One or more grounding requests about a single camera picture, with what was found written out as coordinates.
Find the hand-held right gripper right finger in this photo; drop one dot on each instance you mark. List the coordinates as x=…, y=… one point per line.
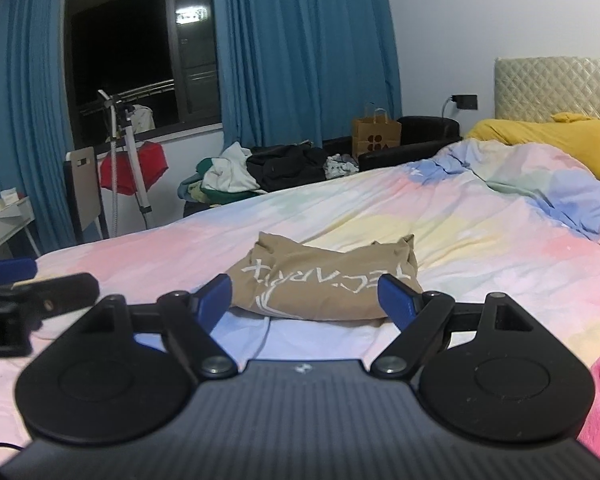
x=397, y=300

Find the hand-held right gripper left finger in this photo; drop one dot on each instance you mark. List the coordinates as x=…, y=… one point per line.
x=215, y=300

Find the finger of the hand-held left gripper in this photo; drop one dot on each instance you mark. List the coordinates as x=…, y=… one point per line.
x=5, y=271
x=65, y=292

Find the tan printed t-shirt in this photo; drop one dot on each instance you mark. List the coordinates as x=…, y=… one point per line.
x=330, y=270

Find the pile of mixed clothes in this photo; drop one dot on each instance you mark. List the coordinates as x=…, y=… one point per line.
x=225, y=175

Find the white desk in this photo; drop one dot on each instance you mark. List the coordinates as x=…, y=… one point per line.
x=5, y=220

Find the wooden back chair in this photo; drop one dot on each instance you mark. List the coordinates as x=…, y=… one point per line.
x=85, y=185

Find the pastel patchwork bed blanket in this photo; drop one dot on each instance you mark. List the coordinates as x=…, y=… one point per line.
x=330, y=210

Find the white tripod stand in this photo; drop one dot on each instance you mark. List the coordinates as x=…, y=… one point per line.
x=139, y=175

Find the white patterned cloth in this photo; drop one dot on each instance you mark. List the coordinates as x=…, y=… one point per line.
x=341, y=166

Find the red cloth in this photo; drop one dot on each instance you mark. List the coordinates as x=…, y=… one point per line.
x=150, y=165

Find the black garment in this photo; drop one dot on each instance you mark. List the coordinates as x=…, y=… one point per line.
x=285, y=165

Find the blue curtain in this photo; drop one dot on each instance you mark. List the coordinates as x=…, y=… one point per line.
x=305, y=50
x=25, y=110

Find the brown paper bag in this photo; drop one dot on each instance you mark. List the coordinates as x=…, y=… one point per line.
x=375, y=137

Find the black sofa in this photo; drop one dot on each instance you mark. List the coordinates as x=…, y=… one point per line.
x=425, y=135

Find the white garment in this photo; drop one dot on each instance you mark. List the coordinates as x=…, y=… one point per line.
x=142, y=119

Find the yellow pillow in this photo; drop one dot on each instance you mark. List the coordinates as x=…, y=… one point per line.
x=545, y=140

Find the quilted beige headboard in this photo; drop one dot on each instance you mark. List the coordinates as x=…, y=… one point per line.
x=555, y=85

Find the black wall charger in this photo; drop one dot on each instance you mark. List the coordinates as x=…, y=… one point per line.
x=465, y=101

